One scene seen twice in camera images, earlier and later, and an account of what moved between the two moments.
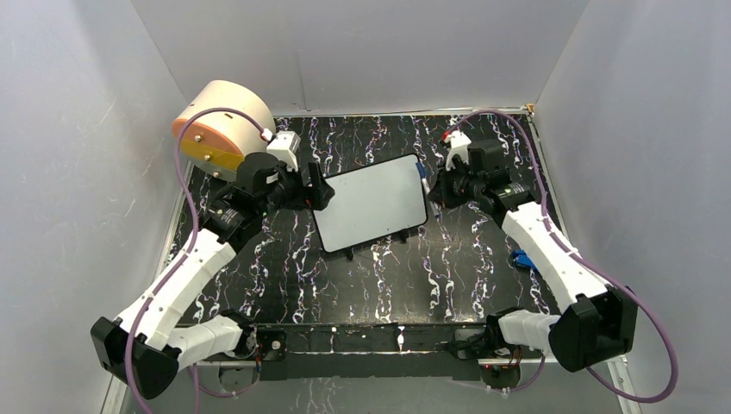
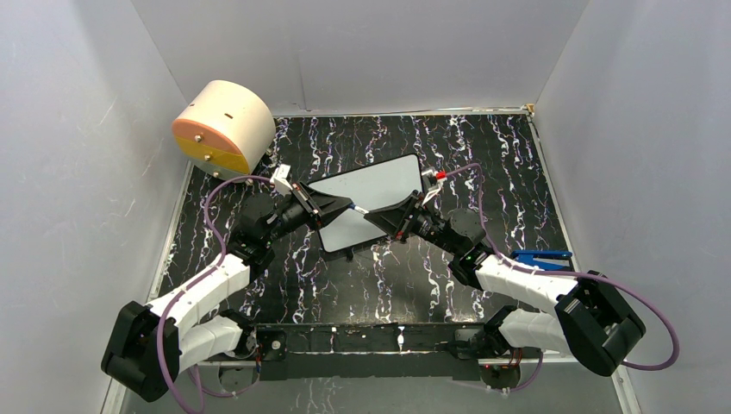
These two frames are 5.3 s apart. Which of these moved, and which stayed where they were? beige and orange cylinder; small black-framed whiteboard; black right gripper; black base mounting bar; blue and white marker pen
Moved: black right gripper; blue and white marker pen
Stayed: beige and orange cylinder; small black-framed whiteboard; black base mounting bar
